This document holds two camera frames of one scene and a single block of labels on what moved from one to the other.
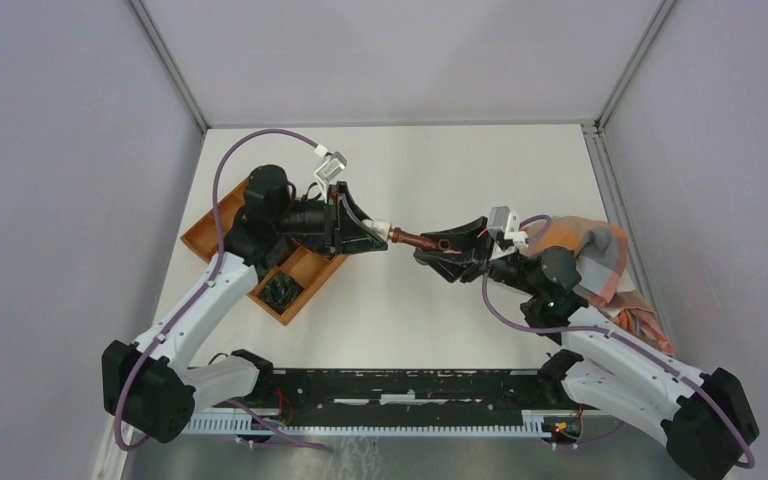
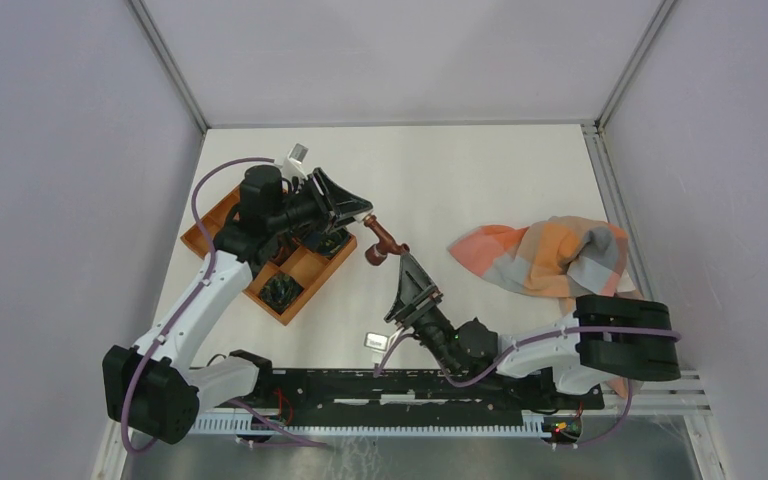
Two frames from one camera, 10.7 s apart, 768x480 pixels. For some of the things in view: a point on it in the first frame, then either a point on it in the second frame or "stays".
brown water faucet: x=410 y=238 -> x=376 y=254
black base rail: x=326 y=397 stays
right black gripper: x=454 y=265 -> x=417 y=294
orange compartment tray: x=289 y=281 stays
